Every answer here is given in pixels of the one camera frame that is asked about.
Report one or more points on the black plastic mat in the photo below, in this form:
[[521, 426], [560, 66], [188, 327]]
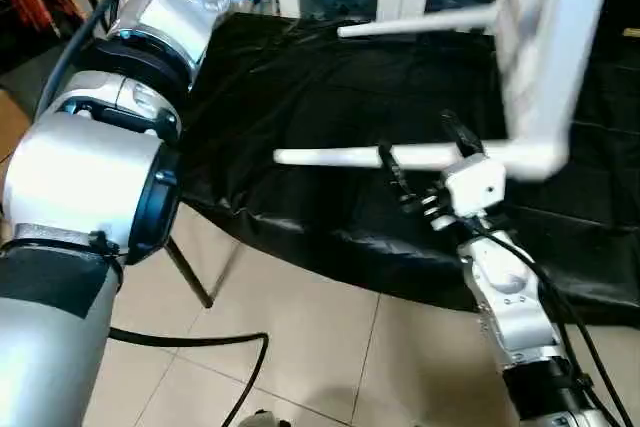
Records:
[[300, 97]]

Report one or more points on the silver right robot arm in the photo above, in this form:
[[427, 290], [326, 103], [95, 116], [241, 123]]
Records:
[[505, 297]]

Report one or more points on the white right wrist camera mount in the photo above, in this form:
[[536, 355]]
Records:
[[478, 185]]

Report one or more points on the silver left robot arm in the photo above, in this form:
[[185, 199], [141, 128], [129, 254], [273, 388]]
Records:
[[80, 177]]

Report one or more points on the black metal table leg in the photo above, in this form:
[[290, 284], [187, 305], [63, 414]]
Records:
[[190, 275]]

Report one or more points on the white plastic table top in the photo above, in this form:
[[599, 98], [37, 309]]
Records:
[[545, 67]]

